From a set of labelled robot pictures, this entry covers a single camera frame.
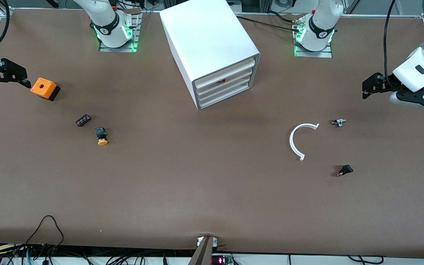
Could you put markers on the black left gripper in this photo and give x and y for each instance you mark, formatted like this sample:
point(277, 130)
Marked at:
point(388, 81)

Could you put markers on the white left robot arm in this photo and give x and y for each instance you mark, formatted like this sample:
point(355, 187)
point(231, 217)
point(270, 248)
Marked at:
point(322, 29)

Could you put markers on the yellow mushroom push button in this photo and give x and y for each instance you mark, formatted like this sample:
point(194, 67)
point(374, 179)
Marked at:
point(102, 141)

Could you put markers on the orange box with hole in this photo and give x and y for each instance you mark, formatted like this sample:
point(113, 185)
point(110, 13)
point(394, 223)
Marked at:
point(42, 87)

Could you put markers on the small dark terminal block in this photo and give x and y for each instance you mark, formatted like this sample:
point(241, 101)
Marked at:
point(83, 120)

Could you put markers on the white curved plastic arc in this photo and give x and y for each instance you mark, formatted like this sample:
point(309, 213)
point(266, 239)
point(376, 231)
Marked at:
point(291, 141)

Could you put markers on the module with red display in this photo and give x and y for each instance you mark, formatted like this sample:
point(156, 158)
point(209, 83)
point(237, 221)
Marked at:
point(221, 260)

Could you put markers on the small silver toggle switch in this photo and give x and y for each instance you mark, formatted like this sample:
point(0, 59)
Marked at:
point(339, 122)

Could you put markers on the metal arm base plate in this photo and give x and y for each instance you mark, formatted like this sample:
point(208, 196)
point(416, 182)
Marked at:
point(107, 49)
point(318, 54)

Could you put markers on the small black rocker switch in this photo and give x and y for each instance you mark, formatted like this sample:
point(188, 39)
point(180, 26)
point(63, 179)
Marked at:
point(346, 169)

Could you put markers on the brown camera mount post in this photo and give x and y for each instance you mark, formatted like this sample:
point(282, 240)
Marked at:
point(202, 254)

